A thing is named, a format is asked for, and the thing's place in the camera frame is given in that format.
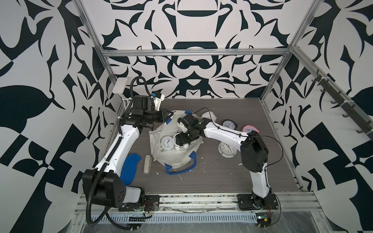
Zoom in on black round alarm clock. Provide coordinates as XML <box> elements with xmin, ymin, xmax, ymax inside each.
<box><xmin>222</xmin><ymin>119</ymin><xmax>238</xmax><ymax>130</ymax></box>

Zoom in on white canvas bag blue handles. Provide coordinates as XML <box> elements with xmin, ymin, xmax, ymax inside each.
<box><xmin>149</xmin><ymin>110</ymin><xmax>203</xmax><ymax>175</ymax></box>

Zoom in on white round alarm clock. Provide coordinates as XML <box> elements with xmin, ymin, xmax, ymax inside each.
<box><xmin>218</xmin><ymin>142</ymin><xmax>237</xmax><ymax>159</ymax></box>

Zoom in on pink alarm clock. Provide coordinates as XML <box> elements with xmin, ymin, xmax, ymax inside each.
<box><xmin>242</xmin><ymin>125</ymin><xmax>259</xmax><ymax>133</ymax></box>

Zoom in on white square alarm clock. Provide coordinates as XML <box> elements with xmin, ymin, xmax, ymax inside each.
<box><xmin>201</xmin><ymin>111</ymin><xmax>217</xmax><ymax>122</ymax></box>

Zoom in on white blue-faced alarm clock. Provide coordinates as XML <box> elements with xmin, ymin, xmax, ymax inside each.
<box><xmin>173</xmin><ymin>132</ymin><xmax>189</xmax><ymax>152</ymax></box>

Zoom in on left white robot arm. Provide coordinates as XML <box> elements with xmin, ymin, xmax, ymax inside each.
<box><xmin>82</xmin><ymin>92</ymin><xmax>173</xmax><ymax>226</ymax></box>

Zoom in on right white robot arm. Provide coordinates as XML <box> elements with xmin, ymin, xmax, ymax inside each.
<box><xmin>175</xmin><ymin>114</ymin><xmax>275</xmax><ymax>210</ymax></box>

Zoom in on small white alarm clock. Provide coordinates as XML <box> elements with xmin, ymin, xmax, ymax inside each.
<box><xmin>161</xmin><ymin>136</ymin><xmax>174</xmax><ymax>150</ymax></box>

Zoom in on white desk lamp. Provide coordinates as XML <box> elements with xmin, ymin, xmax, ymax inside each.
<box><xmin>112</xmin><ymin>78</ymin><xmax>132</xmax><ymax>110</ymax></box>

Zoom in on small beige stapler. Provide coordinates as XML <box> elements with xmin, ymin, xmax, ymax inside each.
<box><xmin>143</xmin><ymin>154</ymin><xmax>152</xmax><ymax>174</ymax></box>

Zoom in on blue cloth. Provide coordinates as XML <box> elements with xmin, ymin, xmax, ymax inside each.
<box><xmin>120</xmin><ymin>153</ymin><xmax>141</xmax><ymax>186</ymax></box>

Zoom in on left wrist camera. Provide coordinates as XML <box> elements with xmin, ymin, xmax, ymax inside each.
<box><xmin>152</xmin><ymin>91</ymin><xmax>165</xmax><ymax>111</ymax></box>

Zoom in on white slotted cable duct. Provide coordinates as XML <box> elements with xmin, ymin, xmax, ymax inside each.
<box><xmin>83</xmin><ymin>212</ymin><xmax>258</xmax><ymax>224</ymax></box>

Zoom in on grey wall hook rail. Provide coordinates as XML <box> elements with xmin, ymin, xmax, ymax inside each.
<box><xmin>311</xmin><ymin>69</ymin><xmax>373</xmax><ymax>135</ymax></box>

